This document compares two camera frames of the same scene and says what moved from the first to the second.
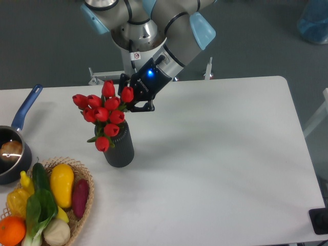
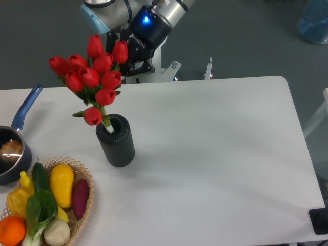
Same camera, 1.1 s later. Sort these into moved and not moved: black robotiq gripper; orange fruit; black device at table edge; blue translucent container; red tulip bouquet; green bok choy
Moved: red tulip bouquet; black robotiq gripper
Not moved: blue translucent container; black device at table edge; orange fruit; green bok choy
